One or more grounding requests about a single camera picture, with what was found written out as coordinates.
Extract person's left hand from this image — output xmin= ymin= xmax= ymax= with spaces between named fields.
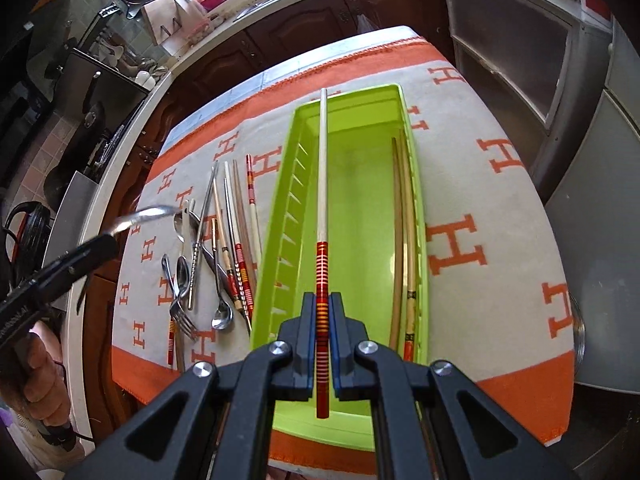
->
xmin=0 ymin=321 xmax=71 ymax=436

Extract black kettle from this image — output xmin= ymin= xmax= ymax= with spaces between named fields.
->
xmin=0 ymin=201 xmax=56 ymax=261

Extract green plastic tray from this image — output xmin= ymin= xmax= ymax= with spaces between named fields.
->
xmin=249 ymin=83 xmax=432 ymax=453

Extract orange grey printed blanket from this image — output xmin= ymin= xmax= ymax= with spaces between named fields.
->
xmin=111 ymin=35 xmax=576 ymax=477

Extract grey refrigerator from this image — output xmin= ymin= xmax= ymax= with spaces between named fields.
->
xmin=542 ymin=15 xmax=640 ymax=396

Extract stainless steel panel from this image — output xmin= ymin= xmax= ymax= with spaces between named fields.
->
xmin=49 ymin=170 xmax=97 ymax=283

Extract brown wooden chopstick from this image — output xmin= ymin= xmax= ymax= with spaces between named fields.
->
xmin=232 ymin=160 xmax=259 ymax=306
xmin=390 ymin=136 xmax=405 ymax=353

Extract black stove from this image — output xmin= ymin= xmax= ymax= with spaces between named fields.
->
xmin=45 ymin=47 xmax=151 ymax=201

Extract white red-striped chopstick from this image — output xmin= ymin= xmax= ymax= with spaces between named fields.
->
xmin=245 ymin=155 xmax=263 ymax=266
xmin=224 ymin=161 xmax=253 ymax=318
xmin=316 ymin=88 xmax=331 ymax=420

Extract wooden chopstick with red tip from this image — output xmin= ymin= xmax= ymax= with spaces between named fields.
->
xmin=397 ymin=129 xmax=418 ymax=363

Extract steel pot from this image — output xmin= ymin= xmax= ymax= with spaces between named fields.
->
xmin=569 ymin=294 xmax=590 ymax=377

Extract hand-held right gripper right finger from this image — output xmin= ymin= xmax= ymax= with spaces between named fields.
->
xmin=330 ymin=294 xmax=576 ymax=480

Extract person's left forearm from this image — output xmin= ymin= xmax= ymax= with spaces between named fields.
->
xmin=12 ymin=410 xmax=87 ymax=480

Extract grey cabinet with frosted doors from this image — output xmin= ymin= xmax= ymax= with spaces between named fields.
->
xmin=440 ymin=0 xmax=616 ymax=201

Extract beige cutting board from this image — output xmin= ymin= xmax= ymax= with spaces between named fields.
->
xmin=141 ymin=0 xmax=188 ymax=46

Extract light wooden chopstick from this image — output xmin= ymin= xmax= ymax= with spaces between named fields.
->
xmin=212 ymin=179 xmax=252 ymax=336

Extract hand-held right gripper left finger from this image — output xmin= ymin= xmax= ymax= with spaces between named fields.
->
xmin=65 ymin=294 xmax=319 ymax=480

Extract black range hood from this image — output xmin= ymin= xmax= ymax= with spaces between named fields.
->
xmin=0 ymin=20 xmax=51 ymax=161

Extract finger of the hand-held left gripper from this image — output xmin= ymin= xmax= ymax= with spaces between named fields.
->
xmin=37 ymin=232 xmax=122 ymax=306

